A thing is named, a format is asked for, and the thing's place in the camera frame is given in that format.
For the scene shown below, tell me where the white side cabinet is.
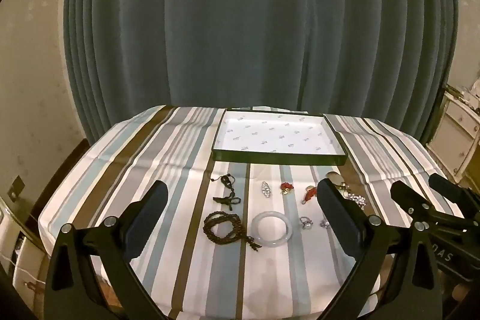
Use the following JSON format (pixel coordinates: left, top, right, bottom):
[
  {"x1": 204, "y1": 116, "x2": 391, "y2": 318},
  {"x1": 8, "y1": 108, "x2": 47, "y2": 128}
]
[{"x1": 0, "y1": 208, "x2": 53, "y2": 306}]

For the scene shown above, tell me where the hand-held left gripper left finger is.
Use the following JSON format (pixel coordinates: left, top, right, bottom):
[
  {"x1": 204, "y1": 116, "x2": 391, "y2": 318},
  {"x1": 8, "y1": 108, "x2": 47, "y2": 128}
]
[{"x1": 44, "y1": 180, "x2": 169, "y2": 320}]

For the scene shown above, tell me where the white jade bangle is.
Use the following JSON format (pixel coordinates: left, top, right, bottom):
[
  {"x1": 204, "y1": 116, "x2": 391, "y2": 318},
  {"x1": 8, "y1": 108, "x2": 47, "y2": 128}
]
[{"x1": 251, "y1": 211, "x2": 294, "y2": 249}]

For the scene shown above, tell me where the dark knotted cord ornament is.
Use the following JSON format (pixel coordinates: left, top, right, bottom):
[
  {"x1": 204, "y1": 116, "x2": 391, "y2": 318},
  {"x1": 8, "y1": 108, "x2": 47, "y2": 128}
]
[{"x1": 213, "y1": 190, "x2": 242, "y2": 212}]

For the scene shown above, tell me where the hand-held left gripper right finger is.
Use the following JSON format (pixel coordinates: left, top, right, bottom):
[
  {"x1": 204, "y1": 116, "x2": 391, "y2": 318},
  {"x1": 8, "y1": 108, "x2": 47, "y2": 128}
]
[{"x1": 317, "y1": 178, "x2": 444, "y2": 320}]

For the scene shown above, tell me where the cream drawer cabinet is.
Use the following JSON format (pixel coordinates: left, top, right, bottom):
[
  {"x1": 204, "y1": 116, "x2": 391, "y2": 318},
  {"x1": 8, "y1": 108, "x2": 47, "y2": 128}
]
[{"x1": 425, "y1": 80, "x2": 480, "y2": 186}]

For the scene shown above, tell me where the crystal cluster brooch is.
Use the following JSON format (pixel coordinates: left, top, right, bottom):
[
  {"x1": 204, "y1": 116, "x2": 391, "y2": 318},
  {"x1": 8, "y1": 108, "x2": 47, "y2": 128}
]
[{"x1": 345, "y1": 193, "x2": 367, "y2": 210}]

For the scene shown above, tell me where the shallow white-lined box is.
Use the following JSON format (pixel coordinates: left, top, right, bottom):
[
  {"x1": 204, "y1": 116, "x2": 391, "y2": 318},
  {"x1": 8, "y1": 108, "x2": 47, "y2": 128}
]
[{"x1": 211, "y1": 109, "x2": 347, "y2": 167}]

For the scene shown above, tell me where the grey-green pleated curtain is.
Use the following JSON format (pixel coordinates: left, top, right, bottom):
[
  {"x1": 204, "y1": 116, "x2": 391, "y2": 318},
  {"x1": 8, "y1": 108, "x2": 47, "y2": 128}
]
[{"x1": 64, "y1": 0, "x2": 460, "y2": 144}]

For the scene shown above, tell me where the dark wall socket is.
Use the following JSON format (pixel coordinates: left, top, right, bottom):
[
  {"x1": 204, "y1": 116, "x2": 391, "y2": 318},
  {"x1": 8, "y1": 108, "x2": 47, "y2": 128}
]
[{"x1": 7, "y1": 175, "x2": 26, "y2": 201}]

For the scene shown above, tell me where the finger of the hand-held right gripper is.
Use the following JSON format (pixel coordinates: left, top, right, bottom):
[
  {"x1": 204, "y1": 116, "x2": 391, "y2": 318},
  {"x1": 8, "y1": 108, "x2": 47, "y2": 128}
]
[
  {"x1": 390, "y1": 181, "x2": 467, "y2": 231},
  {"x1": 428, "y1": 173, "x2": 480, "y2": 217}
]

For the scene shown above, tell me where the striped tablecloth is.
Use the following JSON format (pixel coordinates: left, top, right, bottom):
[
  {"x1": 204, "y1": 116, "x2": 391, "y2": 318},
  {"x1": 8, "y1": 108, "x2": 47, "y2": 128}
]
[{"x1": 37, "y1": 104, "x2": 456, "y2": 320}]

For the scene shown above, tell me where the black pendant with cord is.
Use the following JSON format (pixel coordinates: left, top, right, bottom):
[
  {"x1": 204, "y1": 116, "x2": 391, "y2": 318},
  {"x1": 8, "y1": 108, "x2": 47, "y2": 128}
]
[{"x1": 211, "y1": 175, "x2": 236, "y2": 191}]

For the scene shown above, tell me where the brown bead bracelet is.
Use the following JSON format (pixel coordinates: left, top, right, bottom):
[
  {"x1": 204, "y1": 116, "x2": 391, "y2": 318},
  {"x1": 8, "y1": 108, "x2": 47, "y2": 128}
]
[{"x1": 202, "y1": 212, "x2": 263, "y2": 253}]

